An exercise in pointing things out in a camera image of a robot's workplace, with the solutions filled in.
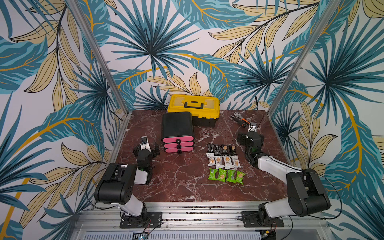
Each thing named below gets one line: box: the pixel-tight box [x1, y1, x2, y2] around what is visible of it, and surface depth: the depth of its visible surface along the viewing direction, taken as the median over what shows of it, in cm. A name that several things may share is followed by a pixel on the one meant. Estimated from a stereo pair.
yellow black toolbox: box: [167, 94, 220, 128], surface depth 102 cm
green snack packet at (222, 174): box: [217, 167, 227, 183], surface depth 89 cm
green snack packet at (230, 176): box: [226, 169, 236, 183], surface depth 88 cm
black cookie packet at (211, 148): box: [206, 143, 216, 153], surface depth 100 cm
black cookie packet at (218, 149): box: [214, 144, 223, 156], surface depth 99 cm
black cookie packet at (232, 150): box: [229, 145, 239, 156], surface depth 99 cm
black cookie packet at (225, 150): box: [221, 144, 231, 156], surface depth 100 cm
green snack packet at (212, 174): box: [208, 168, 218, 181], surface depth 89 cm
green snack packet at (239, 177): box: [235, 170, 247, 185], surface depth 88 cm
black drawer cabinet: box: [161, 112, 194, 139], surface depth 94 cm
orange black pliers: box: [230, 112, 251, 128], surface depth 119 cm
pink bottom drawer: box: [165, 146, 194, 154], surface depth 95 cm
